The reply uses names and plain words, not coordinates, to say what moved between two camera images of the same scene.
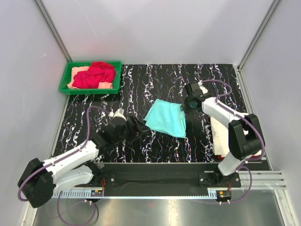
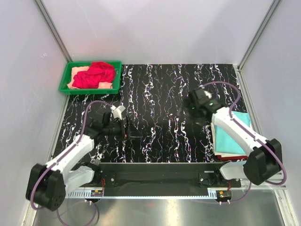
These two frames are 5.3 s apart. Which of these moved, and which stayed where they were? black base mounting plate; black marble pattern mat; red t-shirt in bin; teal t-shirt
Moved: teal t-shirt
Stayed: black base mounting plate; black marble pattern mat; red t-shirt in bin
